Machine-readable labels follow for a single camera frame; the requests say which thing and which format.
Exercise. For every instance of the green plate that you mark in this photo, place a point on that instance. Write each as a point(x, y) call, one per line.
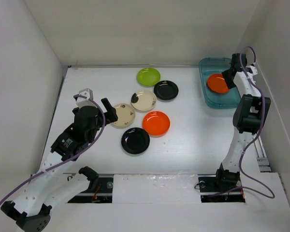
point(148, 76)

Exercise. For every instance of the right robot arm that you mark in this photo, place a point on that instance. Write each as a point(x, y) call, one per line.
point(248, 120)

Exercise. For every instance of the cream plate black patch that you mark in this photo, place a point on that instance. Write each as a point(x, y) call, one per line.
point(143, 100)

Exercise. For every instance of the cream plate small flowers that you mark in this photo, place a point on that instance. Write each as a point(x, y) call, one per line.
point(125, 113)

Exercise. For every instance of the metal rail right side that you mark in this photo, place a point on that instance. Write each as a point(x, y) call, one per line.
point(262, 160)

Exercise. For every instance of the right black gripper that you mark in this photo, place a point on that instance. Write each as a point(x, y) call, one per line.
point(230, 84)

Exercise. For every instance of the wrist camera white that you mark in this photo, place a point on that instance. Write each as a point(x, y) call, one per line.
point(251, 71)
point(88, 94)

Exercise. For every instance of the orange plate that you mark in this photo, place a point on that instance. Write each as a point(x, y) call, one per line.
point(217, 84)
point(156, 123)

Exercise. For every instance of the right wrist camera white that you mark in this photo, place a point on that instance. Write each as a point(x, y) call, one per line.
point(251, 71)

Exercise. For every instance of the metal rail front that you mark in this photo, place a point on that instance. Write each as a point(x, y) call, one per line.
point(142, 189)

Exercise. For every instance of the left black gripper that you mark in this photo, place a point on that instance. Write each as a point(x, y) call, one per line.
point(110, 113)

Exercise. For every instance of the teal transparent plastic bin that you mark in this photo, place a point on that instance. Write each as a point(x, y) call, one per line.
point(208, 67)

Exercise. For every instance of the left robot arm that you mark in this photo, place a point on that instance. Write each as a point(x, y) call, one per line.
point(32, 209)

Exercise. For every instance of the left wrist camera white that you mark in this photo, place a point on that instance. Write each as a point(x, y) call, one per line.
point(88, 94)

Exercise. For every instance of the metal rail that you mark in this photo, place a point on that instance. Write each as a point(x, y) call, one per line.
point(262, 160)
point(142, 189)

